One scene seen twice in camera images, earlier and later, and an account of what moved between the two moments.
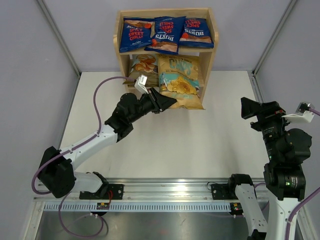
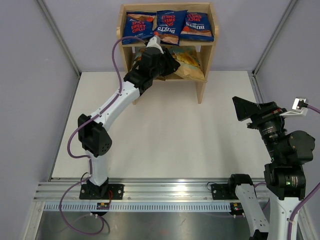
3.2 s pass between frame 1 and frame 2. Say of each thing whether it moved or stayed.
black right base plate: stayed
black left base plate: stayed
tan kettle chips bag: moved
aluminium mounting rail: stayed
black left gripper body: moved
